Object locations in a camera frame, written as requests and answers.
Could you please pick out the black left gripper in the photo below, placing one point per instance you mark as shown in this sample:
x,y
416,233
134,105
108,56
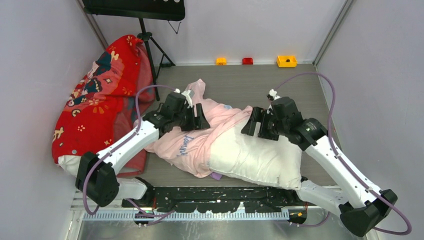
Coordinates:
x,y
192,126

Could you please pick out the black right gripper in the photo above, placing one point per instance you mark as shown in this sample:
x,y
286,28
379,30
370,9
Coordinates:
x,y
258,114

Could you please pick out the pink pillowcase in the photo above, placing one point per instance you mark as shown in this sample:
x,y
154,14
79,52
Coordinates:
x,y
189,151

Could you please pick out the white pillow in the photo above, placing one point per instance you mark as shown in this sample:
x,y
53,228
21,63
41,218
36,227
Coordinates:
x,y
256,160
70,164

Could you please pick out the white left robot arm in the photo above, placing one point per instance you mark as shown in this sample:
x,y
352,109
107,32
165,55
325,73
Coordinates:
x,y
97,172

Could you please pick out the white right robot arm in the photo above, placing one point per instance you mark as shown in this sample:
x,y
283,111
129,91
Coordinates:
x,y
360,204

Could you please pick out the red patterned pillowcase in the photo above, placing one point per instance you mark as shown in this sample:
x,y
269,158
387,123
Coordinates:
x,y
105,104

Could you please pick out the white pillow in red case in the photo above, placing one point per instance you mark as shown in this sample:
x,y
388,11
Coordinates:
x,y
70,164

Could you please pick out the small red block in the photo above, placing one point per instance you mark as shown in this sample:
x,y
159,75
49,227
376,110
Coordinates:
x,y
247,61

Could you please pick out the yellow tray with black knob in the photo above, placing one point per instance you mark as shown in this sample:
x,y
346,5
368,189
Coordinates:
x,y
286,61

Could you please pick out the small yellow block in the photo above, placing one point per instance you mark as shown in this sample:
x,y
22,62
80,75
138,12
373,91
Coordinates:
x,y
221,61

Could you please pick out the black tripod stand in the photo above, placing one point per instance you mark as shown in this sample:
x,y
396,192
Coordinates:
x,y
148,39

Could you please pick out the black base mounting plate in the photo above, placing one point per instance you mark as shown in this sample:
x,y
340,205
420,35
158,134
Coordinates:
x,y
255,199

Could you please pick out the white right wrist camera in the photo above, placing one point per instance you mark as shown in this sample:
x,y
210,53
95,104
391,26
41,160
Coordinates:
x,y
272,95

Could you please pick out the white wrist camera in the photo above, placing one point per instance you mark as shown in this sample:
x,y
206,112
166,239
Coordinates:
x,y
188,94
272,95

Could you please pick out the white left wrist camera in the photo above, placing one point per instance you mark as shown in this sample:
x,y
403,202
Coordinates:
x,y
188,94

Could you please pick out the aluminium rail frame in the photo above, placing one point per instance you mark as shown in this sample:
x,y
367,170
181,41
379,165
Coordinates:
x,y
127,210

